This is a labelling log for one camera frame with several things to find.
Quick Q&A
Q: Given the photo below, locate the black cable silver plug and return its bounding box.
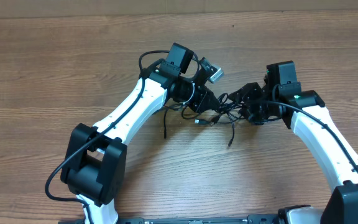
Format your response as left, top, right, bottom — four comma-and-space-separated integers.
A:
163, 93, 248, 127

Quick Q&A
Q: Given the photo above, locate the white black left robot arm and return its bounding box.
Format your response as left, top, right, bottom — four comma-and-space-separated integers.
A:
60, 43, 224, 223

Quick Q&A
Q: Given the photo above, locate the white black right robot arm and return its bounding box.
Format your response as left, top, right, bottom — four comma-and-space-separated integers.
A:
228, 61, 358, 223

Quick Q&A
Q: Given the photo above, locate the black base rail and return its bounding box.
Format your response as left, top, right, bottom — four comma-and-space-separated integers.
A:
57, 204, 335, 224

